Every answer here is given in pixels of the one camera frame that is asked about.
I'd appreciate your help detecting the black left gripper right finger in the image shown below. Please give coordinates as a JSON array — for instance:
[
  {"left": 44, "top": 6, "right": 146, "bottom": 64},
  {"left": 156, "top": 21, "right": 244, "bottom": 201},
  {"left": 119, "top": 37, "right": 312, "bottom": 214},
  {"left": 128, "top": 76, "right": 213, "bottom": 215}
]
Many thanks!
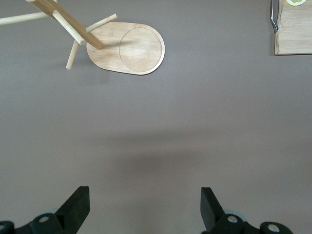
[{"left": 201, "top": 187, "right": 293, "bottom": 234}]

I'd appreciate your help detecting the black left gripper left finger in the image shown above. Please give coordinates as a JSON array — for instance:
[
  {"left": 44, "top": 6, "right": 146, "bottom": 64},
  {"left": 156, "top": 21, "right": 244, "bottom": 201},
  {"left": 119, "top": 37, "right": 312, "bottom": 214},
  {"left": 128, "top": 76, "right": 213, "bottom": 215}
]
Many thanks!
[{"left": 0, "top": 186, "right": 90, "bottom": 234}]

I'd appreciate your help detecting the wooden mug rack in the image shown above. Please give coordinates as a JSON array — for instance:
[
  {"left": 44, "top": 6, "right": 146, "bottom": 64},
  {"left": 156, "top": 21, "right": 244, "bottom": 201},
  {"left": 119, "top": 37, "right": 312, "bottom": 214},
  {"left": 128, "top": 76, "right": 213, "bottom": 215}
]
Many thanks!
[{"left": 0, "top": 0, "right": 166, "bottom": 76}]

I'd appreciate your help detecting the brown table mat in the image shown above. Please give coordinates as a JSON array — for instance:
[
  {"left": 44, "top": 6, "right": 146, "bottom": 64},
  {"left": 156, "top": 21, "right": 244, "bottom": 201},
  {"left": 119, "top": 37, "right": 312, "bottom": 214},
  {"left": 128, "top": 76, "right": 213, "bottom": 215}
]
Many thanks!
[{"left": 0, "top": 0, "right": 312, "bottom": 234}]

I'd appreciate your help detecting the wooden cutting board metal handle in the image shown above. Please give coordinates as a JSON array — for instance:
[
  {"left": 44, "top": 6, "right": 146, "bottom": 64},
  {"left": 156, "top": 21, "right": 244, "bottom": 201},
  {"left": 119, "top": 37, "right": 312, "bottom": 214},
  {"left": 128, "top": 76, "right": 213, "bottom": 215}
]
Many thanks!
[{"left": 270, "top": 0, "right": 312, "bottom": 56}]

